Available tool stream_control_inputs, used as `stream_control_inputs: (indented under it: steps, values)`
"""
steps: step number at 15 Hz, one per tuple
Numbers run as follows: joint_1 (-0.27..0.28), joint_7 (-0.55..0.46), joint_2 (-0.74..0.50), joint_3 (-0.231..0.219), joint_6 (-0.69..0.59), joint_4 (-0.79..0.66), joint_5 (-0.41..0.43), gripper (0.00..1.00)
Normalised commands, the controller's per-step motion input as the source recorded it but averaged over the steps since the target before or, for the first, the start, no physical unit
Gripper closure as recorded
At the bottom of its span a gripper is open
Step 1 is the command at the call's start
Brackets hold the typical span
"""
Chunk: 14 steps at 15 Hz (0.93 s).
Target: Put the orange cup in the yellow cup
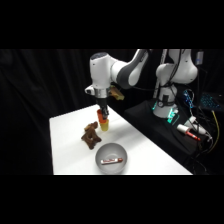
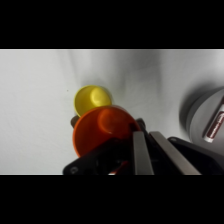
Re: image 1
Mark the black curtain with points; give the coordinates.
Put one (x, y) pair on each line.
(40, 100)

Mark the red and white marker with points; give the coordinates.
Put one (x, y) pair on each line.
(111, 161)

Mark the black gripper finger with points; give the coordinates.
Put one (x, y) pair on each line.
(102, 112)
(106, 113)

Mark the white tube with red tip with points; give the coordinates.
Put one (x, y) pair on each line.
(187, 131)

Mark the blue lit keyboard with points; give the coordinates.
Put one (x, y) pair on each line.
(210, 101)

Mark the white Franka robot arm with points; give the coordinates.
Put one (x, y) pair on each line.
(173, 71)

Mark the black robot stand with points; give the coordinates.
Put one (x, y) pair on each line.
(150, 126)

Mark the brown plush toy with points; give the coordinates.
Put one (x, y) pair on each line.
(90, 136)

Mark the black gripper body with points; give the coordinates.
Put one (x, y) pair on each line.
(102, 102)

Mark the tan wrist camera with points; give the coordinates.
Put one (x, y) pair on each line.
(117, 93)

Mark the small green light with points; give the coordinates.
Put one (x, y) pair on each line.
(173, 116)

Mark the grey bowl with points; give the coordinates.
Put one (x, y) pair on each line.
(111, 153)

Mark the yellow plastic cup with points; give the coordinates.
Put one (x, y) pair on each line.
(104, 125)

